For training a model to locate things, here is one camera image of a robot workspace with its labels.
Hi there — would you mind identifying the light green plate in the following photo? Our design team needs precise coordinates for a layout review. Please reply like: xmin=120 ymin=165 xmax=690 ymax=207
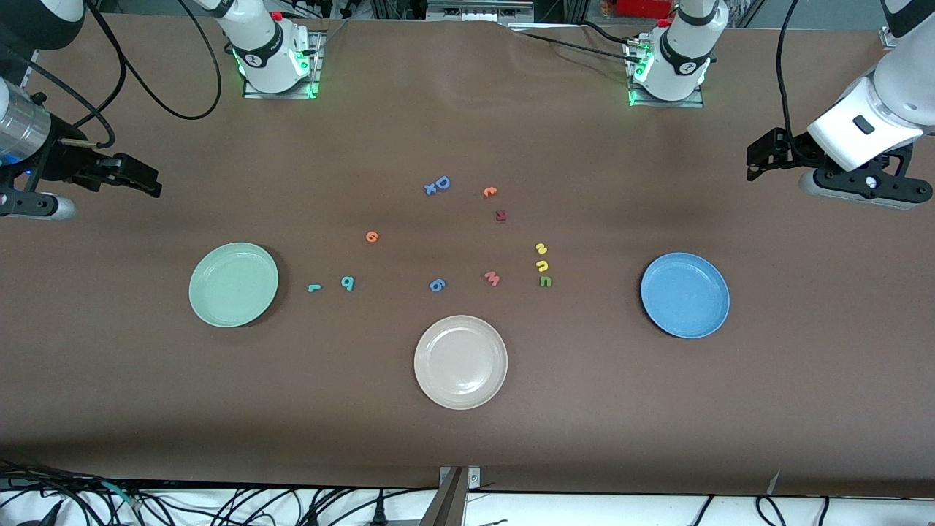
xmin=188 ymin=242 xmax=280 ymax=328

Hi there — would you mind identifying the blue plate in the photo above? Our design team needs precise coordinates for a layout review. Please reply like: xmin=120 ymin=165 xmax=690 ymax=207
xmin=641 ymin=252 xmax=730 ymax=340

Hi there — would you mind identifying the red box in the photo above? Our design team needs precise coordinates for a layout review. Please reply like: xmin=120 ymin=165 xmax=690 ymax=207
xmin=617 ymin=0 xmax=674 ymax=19

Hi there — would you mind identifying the beige plate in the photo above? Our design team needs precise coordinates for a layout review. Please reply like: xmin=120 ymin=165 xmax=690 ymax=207
xmin=413 ymin=315 xmax=509 ymax=411

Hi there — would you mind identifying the brown table cover sheet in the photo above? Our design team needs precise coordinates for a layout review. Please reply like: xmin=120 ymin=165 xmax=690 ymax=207
xmin=0 ymin=13 xmax=935 ymax=498

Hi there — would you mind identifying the grey metal beam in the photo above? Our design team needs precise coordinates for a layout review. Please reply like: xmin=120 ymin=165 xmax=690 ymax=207
xmin=419 ymin=468 xmax=468 ymax=526

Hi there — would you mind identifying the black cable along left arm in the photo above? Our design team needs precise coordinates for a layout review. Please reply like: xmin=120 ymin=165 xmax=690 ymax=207
xmin=774 ymin=0 xmax=804 ymax=143

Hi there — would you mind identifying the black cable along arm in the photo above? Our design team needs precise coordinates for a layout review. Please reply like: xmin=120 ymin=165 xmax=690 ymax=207
xmin=774 ymin=0 xmax=804 ymax=143
xmin=28 ymin=0 xmax=222 ymax=149

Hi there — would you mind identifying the black cable along right arm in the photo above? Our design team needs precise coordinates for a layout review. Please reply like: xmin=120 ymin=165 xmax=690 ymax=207
xmin=28 ymin=0 xmax=222 ymax=149

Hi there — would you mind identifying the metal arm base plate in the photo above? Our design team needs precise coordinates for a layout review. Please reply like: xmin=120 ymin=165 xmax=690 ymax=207
xmin=627 ymin=40 xmax=706 ymax=109
xmin=241 ymin=31 xmax=324 ymax=100

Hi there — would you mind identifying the black cable to arm base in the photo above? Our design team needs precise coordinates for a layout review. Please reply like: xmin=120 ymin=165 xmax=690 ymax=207
xmin=508 ymin=22 xmax=644 ymax=66

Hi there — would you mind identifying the teal floor cable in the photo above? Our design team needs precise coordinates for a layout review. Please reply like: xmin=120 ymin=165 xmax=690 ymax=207
xmin=101 ymin=482 xmax=144 ymax=510

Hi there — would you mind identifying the grey metal frame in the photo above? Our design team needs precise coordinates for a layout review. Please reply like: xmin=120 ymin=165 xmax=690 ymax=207
xmin=426 ymin=0 xmax=535 ymax=23

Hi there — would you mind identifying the silver corner bracket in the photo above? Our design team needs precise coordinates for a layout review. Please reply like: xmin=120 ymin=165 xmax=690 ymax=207
xmin=438 ymin=466 xmax=481 ymax=492

